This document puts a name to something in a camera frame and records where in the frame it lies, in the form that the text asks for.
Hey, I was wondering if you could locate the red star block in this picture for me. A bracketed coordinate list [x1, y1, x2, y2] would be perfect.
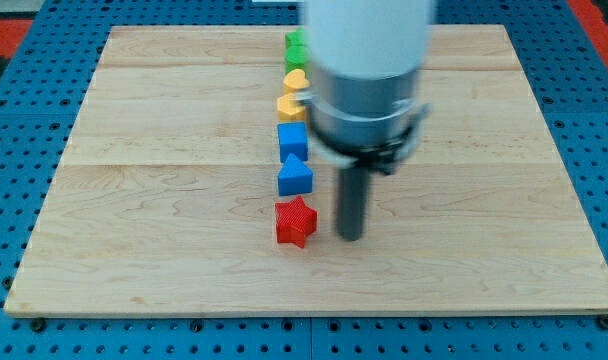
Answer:
[274, 195, 318, 249]

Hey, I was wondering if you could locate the yellow hexagon block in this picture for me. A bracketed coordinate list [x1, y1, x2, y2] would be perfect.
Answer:
[276, 93, 307, 123]

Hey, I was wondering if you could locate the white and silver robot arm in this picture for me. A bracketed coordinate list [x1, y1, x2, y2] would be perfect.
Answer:
[297, 0, 436, 241]

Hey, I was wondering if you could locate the blue square block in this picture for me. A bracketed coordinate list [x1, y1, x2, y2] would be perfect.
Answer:
[277, 122, 309, 163]

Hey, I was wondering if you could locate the green circle block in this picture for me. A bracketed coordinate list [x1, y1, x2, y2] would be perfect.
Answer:
[284, 45, 309, 74]

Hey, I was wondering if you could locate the green block at far edge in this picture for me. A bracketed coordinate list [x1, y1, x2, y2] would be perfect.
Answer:
[285, 28, 306, 49]

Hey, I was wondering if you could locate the light wooden board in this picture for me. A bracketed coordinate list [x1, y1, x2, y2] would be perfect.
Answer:
[4, 25, 608, 318]

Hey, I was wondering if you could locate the blue triangle block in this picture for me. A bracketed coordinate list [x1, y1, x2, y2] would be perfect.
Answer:
[277, 154, 314, 196]

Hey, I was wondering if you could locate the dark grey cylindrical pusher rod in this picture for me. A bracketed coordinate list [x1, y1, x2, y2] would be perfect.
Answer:
[336, 167, 370, 241]

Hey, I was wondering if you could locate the yellow heart block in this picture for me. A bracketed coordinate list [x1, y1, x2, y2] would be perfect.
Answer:
[282, 68, 310, 93]

